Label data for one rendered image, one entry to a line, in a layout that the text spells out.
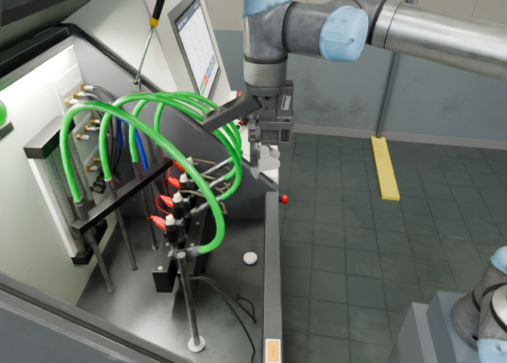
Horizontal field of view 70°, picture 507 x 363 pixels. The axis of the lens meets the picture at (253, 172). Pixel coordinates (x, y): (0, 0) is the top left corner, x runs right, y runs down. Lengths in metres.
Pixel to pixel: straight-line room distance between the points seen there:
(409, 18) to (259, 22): 0.24
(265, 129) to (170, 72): 0.46
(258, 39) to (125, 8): 0.51
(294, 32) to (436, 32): 0.22
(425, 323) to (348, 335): 0.91
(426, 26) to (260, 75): 0.27
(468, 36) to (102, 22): 0.82
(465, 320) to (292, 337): 1.10
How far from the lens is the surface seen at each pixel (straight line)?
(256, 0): 0.59
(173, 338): 0.99
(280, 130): 0.66
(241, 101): 0.65
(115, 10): 1.04
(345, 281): 2.17
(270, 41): 0.59
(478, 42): 0.65
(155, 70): 1.06
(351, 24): 0.55
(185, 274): 0.75
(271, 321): 0.85
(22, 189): 0.88
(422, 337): 1.09
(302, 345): 1.92
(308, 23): 0.56
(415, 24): 0.65
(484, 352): 0.78
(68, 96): 1.02
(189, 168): 0.58
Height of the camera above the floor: 1.67
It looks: 36 degrees down
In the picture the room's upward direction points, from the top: straight up
